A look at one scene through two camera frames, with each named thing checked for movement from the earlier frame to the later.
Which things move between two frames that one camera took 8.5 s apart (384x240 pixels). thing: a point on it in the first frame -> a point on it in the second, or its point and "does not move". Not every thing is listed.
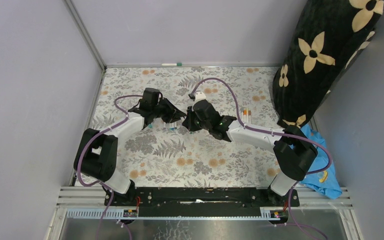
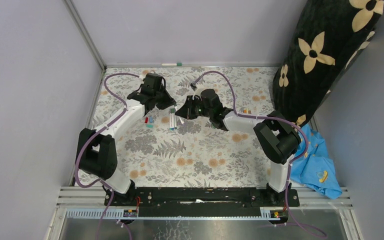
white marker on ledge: [177, 64] does not move
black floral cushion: [333, 35] does not move
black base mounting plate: [200, 201] does not move
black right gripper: [188, 123] -> [186, 112]
